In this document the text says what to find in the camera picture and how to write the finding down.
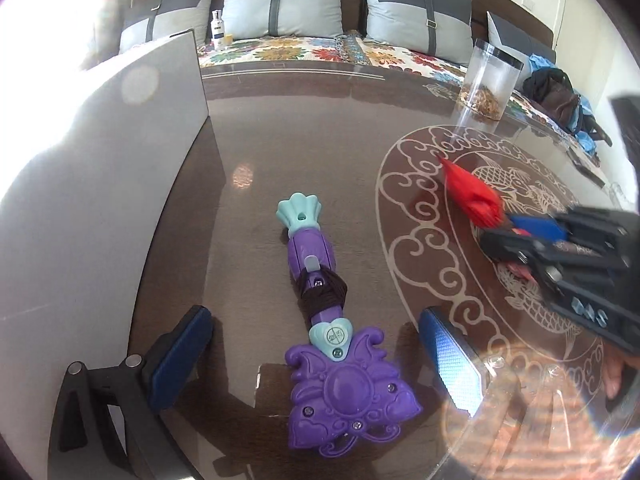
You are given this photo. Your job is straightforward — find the grey cushion far right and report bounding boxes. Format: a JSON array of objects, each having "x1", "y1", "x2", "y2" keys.
[{"x1": 487, "y1": 12, "x2": 556, "y2": 63}]

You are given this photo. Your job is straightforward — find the purple toy wand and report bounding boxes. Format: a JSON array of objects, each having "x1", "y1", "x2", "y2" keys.
[{"x1": 276, "y1": 193, "x2": 422, "y2": 458}]

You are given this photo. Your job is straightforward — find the brown sofa with floral cover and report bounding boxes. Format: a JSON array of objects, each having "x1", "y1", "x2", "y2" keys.
[{"x1": 84, "y1": 0, "x2": 616, "y2": 187}]

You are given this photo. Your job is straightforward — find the white cardboard sorting box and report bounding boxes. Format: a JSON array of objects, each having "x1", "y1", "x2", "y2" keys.
[{"x1": 1, "y1": 32, "x2": 208, "y2": 479}]

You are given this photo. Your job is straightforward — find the grey cushion far left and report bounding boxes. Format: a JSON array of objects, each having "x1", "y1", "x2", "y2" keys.
[{"x1": 119, "y1": 0, "x2": 213, "y2": 53}]

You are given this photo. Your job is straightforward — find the person right hand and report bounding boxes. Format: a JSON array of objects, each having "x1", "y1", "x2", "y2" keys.
[{"x1": 602, "y1": 344, "x2": 639, "y2": 413}]

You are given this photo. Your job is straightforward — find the grey cushion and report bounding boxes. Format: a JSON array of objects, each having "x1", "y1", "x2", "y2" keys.
[
  {"x1": 222, "y1": 0, "x2": 343, "y2": 40},
  {"x1": 119, "y1": 0, "x2": 213, "y2": 53},
  {"x1": 366, "y1": 0, "x2": 473, "y2": 66},
  {"x1": 487, "y1": 12, "x2": 556, "y2": 63}
]

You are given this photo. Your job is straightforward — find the white pump bottle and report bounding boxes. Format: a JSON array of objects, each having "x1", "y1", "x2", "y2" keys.
[{"x1": 210, "y1": 10, "x2": 226, "y2": 50}]

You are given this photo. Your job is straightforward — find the clear plastic jar black lid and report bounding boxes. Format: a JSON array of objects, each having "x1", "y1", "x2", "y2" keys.
[{"x1": 457, "y1": 39, "x2": 524, "y2": 122}]

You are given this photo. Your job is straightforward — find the red foil pouch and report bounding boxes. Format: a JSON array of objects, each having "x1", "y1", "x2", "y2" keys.
[{"x1": 439, "y1": 156, "x2": 529, "y2": 236}]

